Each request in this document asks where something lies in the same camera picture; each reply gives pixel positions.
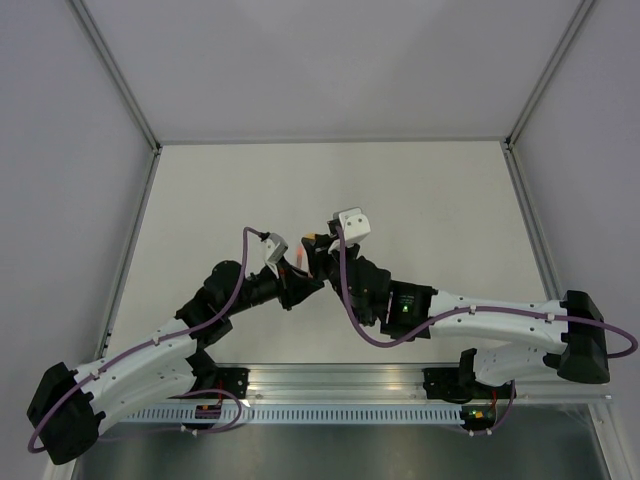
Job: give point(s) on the right aluminium frame post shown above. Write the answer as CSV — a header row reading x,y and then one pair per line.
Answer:
x,y
569,36

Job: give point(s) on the left aluminium frame post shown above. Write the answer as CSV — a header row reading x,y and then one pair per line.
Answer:
x,y
104,54

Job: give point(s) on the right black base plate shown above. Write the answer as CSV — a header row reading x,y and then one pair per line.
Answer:
x,y
442,383

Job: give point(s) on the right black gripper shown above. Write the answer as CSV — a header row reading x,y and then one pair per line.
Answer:
x,y
320,254

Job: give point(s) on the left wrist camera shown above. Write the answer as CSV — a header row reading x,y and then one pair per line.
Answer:
x,y
274,249

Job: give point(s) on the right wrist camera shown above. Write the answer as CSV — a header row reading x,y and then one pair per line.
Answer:
x,y
355,226

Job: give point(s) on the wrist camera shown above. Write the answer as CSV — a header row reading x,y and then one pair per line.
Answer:
x,y
274,249
355,226

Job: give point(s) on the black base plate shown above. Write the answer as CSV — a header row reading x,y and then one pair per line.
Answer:
x,y
231,379
442,383

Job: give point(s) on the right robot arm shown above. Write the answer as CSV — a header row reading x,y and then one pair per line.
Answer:
x,y
564,335

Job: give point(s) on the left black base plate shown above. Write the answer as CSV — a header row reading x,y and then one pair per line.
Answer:
x,y
231,379

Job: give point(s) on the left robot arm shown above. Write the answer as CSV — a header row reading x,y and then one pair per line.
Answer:
x,y
73,407

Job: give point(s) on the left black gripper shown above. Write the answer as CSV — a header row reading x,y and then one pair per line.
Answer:
x,y
294,285

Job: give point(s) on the aluminium mounting rail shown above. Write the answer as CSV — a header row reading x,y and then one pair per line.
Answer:
x,y
342,382

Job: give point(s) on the orange marker pen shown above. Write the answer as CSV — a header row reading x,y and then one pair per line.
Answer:
x,y
299,257

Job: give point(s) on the white slotted cable duct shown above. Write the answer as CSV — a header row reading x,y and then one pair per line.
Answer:
x,y
297,414

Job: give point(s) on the aluminium frame post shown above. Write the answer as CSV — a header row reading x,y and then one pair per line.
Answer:
x,y
104,54
569,36

